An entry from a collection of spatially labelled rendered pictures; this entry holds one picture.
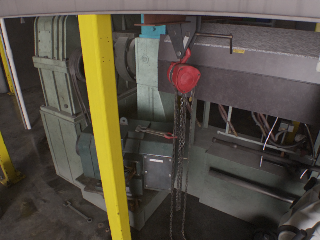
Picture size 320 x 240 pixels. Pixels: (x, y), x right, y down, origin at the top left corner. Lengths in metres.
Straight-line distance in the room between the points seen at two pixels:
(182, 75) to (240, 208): 1.40
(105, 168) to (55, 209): 1.30
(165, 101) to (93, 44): 1.29
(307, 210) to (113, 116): 1.05
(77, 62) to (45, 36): 0.46
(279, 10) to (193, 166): 1.72
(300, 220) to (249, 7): 1.09
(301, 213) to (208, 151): 0.93
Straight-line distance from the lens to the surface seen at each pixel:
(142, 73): 2.10
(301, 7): 0.69
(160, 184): 1.75
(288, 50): 1.59
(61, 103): 2.22
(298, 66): 1.64
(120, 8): 0.92
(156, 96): 2.09
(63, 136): 2.32
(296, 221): 1.44
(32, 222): 2.44
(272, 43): 1.64
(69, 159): 2.44
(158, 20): 1.04
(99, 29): 0.96
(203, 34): 1.21
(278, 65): 1.64
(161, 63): 1.92
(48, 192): 2.67
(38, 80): 6.40
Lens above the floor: 1.71
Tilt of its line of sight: 27 degrees down
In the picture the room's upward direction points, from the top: straight up
